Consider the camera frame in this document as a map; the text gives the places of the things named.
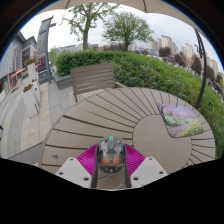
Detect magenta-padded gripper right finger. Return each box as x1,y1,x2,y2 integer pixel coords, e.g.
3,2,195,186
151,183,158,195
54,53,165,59
123,143,169,189

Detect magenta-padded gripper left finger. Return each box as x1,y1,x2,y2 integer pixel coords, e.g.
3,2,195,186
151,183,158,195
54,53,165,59
54,143,100,190

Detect transparent computer mouse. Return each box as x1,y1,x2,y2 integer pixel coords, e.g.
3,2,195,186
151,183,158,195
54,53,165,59
96,135,127,174

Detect flower print mouse pad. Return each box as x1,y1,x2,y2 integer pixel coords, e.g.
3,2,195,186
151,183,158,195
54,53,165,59
156,102,205,139

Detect low white flower planter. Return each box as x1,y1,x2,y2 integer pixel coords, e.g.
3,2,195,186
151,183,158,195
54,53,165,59
22,83,42,118

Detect brown slatted patio chair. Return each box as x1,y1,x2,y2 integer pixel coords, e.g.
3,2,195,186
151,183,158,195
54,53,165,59
69,63,123,103

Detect green hedge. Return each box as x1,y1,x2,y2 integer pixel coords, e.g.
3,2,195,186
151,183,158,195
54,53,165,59
54,49,224,158

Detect tall white flower planter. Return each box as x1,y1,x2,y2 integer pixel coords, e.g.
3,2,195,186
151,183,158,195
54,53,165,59
23,58,38,84

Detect grey shopfront building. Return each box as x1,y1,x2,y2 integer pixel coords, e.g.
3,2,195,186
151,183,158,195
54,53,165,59
0,31,38,101

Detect distant apartment blocks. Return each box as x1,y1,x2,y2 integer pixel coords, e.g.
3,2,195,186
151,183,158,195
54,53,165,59
148,34,224,84

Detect grey sign pylon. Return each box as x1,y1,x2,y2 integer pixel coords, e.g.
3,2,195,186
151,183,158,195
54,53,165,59
35,15,57,84

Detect thin sparse tree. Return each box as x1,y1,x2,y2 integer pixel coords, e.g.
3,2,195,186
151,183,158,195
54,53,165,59
61,3,119,52

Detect round leafy tree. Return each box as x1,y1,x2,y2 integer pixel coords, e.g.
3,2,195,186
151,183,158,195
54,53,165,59
101,11,155,52

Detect grey stone planter wall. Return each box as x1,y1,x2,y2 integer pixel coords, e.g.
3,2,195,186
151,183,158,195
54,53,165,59
54,73,74,90

